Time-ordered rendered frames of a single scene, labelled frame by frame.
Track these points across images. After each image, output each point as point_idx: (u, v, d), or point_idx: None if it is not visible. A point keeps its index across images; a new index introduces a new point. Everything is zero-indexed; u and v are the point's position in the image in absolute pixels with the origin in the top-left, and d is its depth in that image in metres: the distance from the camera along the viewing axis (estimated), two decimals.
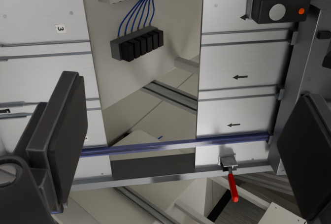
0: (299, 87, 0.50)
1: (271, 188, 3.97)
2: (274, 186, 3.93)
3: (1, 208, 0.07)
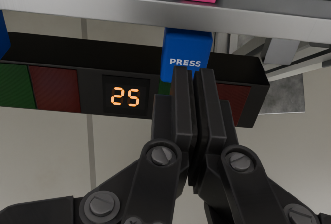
0: None
1: None
2: None
3: (145, 179, 0.08)
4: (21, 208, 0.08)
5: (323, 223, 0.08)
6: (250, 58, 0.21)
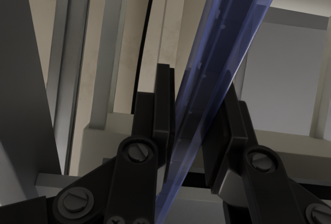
0: None
1: None
2: None
3: (124, 177, 0.08)
4: None
5: None
6: None
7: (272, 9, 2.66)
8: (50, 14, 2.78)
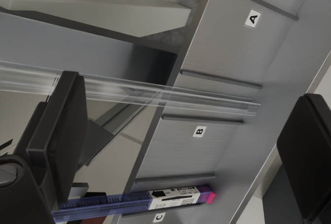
0: None
1: None
2: None
3: (2, 207, 0.07)
4: None
5: None
6: (82, 196, 0.47)
7: None
8: None
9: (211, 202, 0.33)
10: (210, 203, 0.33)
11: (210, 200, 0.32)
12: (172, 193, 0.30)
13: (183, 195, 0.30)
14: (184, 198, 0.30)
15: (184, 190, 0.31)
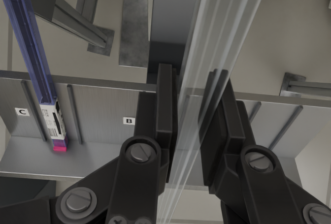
0: None
1: None
2: None
3: (126, 177, 0.08)
4: None
5: None
6: None
7: None
8: None
9: (55, 150, 0.34)
10: (53, 149, 0.34)
11: (57, 148, 0.34)
12: (60, 117, 0.30)
13: (60, 128, 0.31)
14: (56, 129, 0.31)
15: (63, 125, 0.32)
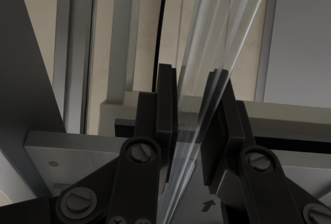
0: None
1: None
2: None
3: (126, 177, 0.08)
4: None
5: None
6: None
7: None
8: None
9: None
10: None
11: None
12: None
13: None
14: None
15: None
